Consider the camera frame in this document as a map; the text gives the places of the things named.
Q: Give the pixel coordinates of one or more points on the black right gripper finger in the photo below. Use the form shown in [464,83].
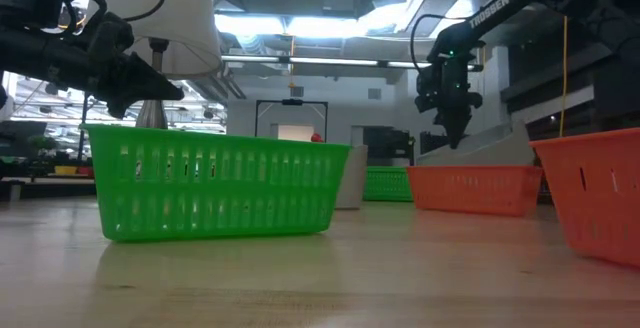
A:
[455,125]

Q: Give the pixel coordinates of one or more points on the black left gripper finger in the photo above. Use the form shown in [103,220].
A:
[152,88]

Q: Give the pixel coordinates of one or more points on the large white plastic bin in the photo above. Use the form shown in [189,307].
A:
[500,150]

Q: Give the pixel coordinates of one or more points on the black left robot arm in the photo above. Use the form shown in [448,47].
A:
[35,53]

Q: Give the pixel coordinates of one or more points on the black background equipment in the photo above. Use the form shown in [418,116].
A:
[390,143]

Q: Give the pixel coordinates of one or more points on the white shade table lamp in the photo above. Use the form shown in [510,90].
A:
[175,23]

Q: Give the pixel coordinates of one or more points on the red box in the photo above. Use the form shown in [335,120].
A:
[86,170]

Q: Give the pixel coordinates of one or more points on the yellow box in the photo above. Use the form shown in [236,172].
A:
[66,170]

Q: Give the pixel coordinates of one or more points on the small grey plastic bin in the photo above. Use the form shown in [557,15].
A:
[352,178]

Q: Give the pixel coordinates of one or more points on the large green slotted plastic basket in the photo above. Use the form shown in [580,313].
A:
[225,188]

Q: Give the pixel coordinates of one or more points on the long linear ceiling light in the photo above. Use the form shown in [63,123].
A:
[325,61]

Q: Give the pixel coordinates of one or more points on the dark shelving unit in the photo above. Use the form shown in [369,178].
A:
[590,98]

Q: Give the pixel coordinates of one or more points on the small red object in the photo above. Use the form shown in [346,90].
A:
[316,138]

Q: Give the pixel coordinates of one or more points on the large orange slotted plastic basket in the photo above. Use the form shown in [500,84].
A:
[600,193]

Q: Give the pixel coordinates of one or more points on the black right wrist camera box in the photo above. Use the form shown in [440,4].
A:
[427,95]

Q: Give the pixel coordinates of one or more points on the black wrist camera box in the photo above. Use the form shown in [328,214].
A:
[116,30]
[427,95]

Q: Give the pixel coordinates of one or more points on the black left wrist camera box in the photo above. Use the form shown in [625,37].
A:
[116,30]

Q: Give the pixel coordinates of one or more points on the grey square wall box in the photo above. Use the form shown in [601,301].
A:
[374,93]
[296,91]

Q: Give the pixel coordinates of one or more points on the black frame stand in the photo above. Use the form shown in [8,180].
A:
[256,118]

